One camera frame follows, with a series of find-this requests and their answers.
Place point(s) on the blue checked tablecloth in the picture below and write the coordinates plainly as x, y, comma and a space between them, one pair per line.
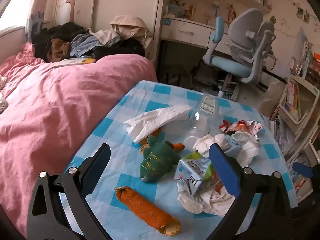
120, 120

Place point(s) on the black garment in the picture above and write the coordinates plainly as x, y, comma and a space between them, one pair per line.
120, 50

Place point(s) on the crumpled white paper towel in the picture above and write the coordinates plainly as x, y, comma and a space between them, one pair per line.
197, 202

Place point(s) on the pile of papers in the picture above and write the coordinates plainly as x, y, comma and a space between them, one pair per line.
277, 130

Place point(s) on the green plush toy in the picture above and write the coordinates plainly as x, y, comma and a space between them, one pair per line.
157, 160

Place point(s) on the red snack wrapper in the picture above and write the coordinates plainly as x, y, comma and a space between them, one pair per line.
240, 127

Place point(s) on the crushed green drink carton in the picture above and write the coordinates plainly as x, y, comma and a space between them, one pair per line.
192, 170

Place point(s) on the white desk with hutch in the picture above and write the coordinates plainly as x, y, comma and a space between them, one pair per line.
185, 32

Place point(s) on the beige bag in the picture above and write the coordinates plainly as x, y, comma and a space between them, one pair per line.
130, 25

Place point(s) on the grey backpack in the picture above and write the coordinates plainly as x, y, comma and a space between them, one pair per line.
205, 72

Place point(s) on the pink blanket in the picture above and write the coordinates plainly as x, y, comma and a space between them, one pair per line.
62, 105

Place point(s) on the row of books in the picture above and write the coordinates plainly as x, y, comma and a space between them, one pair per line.
303, 60

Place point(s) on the translucent plastic bag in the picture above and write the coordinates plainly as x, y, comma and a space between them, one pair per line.
272, 97

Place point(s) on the long wrinkled white tissue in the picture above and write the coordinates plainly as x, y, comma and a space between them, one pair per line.
247, 147

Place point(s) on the white bookshelf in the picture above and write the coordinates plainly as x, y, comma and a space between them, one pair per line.
292, 120

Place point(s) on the white tissue ball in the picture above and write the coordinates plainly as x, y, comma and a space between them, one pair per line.
202, 143

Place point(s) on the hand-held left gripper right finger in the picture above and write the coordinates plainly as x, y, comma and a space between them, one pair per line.
225, 170

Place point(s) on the clear plastic bottle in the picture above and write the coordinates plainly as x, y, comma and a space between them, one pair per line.
200, 125

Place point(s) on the yellow book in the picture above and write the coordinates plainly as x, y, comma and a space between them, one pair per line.
75, 62

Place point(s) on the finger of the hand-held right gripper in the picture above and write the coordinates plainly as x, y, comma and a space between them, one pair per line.
302, 169

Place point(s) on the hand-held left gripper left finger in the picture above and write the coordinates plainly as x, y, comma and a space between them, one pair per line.
100, 155

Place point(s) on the small orange peel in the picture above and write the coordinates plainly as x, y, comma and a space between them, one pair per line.
152, 133

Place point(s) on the large flat white tissue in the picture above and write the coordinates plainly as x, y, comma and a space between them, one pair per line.
155, 120

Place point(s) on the blue white printed cloth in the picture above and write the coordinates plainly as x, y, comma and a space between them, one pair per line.
35, 25

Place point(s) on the grey blue desk chair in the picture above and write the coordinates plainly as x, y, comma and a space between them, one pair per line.
250, 42

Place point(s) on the dark clothes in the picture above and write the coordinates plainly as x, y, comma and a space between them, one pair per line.
55, 32

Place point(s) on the long orange peel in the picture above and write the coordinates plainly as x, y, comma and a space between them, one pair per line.
142, 207

